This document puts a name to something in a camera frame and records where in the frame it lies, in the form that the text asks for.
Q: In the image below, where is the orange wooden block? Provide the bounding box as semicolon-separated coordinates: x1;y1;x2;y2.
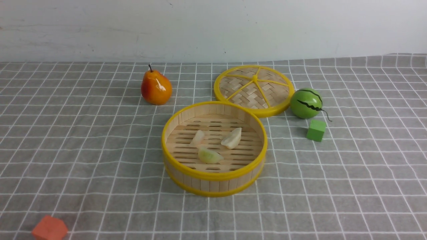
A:
31;215;68;240

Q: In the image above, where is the bamboo steamer tray yellow rim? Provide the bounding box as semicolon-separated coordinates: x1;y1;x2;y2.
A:
161;101;268;197

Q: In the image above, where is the orange toy pear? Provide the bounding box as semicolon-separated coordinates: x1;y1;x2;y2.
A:
141;64;173;105

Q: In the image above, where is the small white dumpling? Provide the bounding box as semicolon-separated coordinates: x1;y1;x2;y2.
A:
189;130;205;147

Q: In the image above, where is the green wooden cube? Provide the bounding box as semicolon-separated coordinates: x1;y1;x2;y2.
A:
306;119;327;142

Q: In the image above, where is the green toy watermelon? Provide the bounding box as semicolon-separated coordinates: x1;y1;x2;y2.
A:
290;88;332;122

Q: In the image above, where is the grey checked tablecloth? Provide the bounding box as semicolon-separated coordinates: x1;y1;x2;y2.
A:
0;53;427;240

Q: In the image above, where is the bamboo steamer lid yellow rim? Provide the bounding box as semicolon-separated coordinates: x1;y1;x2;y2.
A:
213;65;295;118

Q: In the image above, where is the yellowish dumpling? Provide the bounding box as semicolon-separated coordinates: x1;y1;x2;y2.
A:
198;147;224;164

